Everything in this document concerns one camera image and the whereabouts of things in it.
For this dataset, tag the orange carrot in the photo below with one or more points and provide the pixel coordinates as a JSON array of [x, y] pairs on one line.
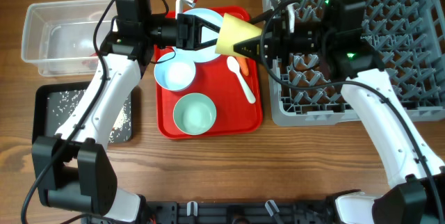
[[243, 63]]

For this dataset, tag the light blue bowl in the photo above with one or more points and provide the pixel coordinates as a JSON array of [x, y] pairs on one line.
[[174, 72]]

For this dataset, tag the red snack wrapper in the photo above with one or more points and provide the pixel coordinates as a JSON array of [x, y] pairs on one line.
[[91, 63]]

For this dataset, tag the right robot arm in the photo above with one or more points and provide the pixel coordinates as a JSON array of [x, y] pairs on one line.
[[415, 174]]

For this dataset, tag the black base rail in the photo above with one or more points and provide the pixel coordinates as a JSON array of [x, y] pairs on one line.
[[299, 212]]

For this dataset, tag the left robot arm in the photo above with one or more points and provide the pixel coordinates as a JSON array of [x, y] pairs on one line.
[[72, 169]]

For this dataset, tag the clear plastic bin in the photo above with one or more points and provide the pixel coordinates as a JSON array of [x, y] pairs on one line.
[[58, 36]]

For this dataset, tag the red plastic tray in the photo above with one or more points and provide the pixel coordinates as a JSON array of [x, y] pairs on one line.
[[235, 115]]

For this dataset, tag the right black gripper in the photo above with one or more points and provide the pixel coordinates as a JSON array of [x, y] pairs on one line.
[[278, 43]]

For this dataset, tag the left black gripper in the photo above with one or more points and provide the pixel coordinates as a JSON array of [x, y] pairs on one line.
[[190, 37]]

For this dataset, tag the black tray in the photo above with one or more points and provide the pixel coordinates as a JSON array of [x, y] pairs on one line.
[[41, 103]]

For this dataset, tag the mint green bowl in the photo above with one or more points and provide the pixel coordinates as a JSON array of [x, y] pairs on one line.
[[194, 114]]

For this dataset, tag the white plastic spoon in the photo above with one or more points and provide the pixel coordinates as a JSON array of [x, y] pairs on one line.
[[234, 67]]

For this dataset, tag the spilled white rice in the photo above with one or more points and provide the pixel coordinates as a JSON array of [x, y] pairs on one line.
[[61, 105]]

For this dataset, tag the yellow plastic cup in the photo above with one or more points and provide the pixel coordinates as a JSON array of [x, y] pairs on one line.
[[233, 31]]

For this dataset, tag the grey dishwasher rack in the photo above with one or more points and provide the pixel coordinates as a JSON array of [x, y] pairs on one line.
[[409, 37]]

